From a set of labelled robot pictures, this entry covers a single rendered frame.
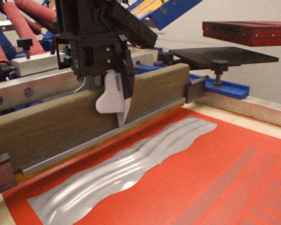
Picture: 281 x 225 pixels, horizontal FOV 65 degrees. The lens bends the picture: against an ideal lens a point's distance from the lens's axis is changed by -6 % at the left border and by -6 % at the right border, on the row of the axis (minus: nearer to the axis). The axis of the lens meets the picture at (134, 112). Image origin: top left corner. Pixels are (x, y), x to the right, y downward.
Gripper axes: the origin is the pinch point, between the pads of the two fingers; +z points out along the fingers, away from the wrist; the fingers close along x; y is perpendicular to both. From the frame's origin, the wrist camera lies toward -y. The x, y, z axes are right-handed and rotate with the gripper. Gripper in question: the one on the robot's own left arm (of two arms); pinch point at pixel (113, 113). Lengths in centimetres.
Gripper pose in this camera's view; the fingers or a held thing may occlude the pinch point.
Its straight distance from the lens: 40.2
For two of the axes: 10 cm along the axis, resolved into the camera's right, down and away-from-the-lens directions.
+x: 6.9, 2.8, -6.7
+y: -7.3, 3.1, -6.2
